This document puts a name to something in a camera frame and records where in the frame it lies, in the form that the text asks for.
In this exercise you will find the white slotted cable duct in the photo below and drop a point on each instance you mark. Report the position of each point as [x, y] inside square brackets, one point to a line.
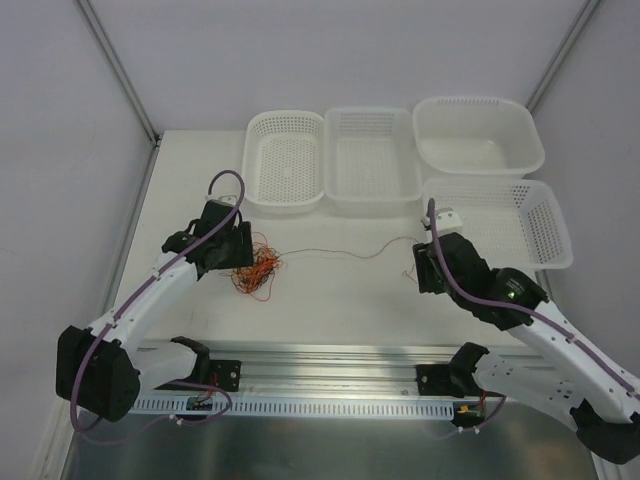
[405, 409]

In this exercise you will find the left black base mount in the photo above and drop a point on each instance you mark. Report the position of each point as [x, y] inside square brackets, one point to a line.
[223, 374]

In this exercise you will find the left aluminium frame post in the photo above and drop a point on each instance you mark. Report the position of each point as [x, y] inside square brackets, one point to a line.
[107, 49]

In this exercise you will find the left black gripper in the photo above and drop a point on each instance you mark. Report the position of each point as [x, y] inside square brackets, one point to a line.
[239, 245]

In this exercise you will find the aluminium frame post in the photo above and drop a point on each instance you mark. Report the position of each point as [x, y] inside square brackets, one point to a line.
[107, 49]
[575, 31]

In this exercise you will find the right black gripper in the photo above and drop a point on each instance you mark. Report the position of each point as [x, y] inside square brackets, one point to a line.
[426, 268]

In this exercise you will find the translucent middle white basket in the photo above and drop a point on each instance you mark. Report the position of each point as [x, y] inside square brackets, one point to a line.
[371, 168]

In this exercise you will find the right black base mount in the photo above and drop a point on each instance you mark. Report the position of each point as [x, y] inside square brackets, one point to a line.
[435, 380]

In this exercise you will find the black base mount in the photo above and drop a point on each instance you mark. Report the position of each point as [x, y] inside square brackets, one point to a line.
[223, 374]
[435, 380]

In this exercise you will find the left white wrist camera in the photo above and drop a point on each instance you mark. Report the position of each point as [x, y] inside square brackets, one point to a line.
[228, 199]

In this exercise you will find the large perforated white basket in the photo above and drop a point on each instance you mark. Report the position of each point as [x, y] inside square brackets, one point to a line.
[511, 222]

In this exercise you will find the right aluminium frame post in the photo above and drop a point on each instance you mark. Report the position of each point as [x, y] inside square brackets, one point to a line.
[575, 31]

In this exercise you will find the rounded perforated white basket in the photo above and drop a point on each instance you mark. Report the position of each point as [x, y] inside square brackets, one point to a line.
[282, 162]

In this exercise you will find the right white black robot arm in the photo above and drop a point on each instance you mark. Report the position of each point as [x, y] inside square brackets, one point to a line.
[590, 394]

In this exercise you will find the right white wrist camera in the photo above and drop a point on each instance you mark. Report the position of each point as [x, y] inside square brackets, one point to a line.
[447, 221]

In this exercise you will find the solid white tub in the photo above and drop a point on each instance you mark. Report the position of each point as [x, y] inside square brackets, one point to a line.
[486, 136]

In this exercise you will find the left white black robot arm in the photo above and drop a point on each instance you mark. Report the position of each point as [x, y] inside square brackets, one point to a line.
[102, 367]

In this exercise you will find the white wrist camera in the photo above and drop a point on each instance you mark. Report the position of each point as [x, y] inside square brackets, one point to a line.
[228, 199]
[447, 221]

